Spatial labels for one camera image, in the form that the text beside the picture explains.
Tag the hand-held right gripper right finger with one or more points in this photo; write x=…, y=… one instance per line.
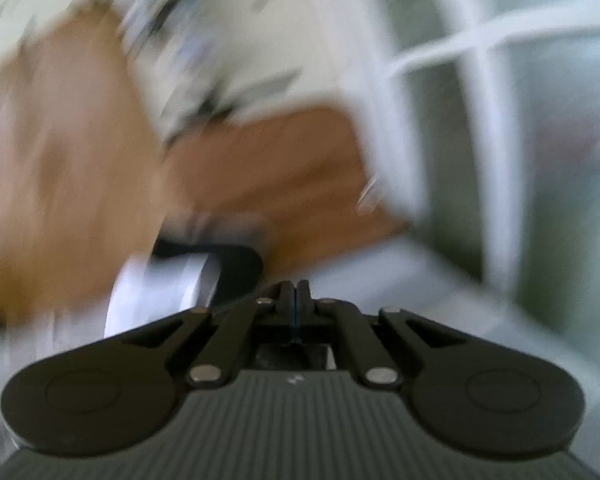
x=304, y=305

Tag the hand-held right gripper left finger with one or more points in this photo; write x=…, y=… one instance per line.
x=286, y=305

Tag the black garment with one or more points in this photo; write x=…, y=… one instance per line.
x=240, y=270

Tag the white small garment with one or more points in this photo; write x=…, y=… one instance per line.
x=150, y=290

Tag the bed with light blue sheet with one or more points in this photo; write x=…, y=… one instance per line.
x=430, y=285

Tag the white cloth with dark marks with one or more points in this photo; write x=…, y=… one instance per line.
x=205, y=35

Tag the white frame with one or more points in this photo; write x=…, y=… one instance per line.
x=500, y=160

